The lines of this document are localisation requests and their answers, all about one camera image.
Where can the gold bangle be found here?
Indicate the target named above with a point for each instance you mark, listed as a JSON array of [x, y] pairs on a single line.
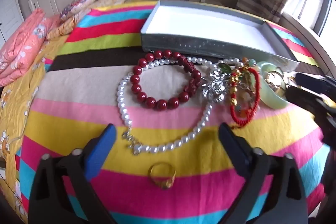
[[274, 82]]

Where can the pink floral quilt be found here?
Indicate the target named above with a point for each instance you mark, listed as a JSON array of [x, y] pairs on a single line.
[[23, 45]]

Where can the yellow floral bedsheet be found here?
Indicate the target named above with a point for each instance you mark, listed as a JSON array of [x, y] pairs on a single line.
[[18, 103]]

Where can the grey cardboard box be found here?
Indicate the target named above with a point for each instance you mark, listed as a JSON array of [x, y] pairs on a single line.
[[204, 22]]

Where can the silver flower brooch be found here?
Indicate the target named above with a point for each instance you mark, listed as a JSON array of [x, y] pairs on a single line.
[[214, 90]]

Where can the patterned round cushion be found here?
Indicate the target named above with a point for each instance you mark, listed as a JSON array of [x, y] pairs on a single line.
[[78, 2]]

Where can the striped colourful blanket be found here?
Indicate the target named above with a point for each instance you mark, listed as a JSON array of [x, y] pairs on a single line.
[[78, 113]]

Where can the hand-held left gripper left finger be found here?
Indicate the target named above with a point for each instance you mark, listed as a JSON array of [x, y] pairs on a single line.
[[101, 153]]

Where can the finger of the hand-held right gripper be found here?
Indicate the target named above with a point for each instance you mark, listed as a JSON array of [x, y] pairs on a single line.
[[304, 99], [312, 83]]

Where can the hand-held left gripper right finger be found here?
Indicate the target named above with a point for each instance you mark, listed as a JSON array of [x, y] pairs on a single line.
[[236, 151]]

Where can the green gem pendant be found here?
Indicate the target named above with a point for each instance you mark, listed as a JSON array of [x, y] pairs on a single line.
[[225, 68]]

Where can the green jade bangle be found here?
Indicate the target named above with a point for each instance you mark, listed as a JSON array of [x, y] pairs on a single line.
[[275, 103]]

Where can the white wardrobe door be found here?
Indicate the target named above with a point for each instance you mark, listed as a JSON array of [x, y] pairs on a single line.
[[9, 11]]

